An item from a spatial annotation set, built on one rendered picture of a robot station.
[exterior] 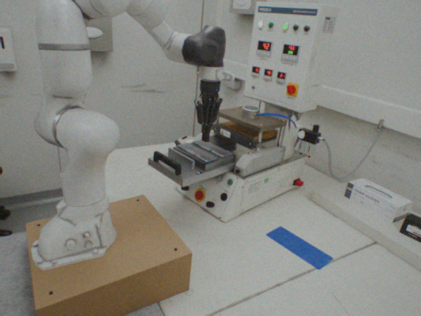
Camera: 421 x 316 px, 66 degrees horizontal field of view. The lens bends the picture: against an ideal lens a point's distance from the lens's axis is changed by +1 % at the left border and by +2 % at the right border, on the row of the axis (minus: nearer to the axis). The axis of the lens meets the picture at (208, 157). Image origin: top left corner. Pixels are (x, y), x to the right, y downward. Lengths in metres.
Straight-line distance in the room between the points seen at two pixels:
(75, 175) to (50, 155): 1.92
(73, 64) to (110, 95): 1.92
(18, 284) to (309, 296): 0.84
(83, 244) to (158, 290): 0.24
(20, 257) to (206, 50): 0.88
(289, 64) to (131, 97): 1.62
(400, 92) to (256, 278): 1.03
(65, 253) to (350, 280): 0.87
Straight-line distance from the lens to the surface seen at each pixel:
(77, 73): 0.80
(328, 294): 1.12
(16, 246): 1.25
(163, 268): 0.91
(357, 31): 1.79
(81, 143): 0.79
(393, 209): 1.50
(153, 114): 2.87
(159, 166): 1.21
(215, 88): 1.18
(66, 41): 0.80
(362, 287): 1.20
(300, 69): 1.42
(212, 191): 1.33
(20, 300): 1.06
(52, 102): 0.85
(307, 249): 1.26
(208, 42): 1.10
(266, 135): 1.39
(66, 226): 0.93
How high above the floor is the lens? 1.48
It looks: 23 degrees down
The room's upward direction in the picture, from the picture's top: 6 degrees clockwise
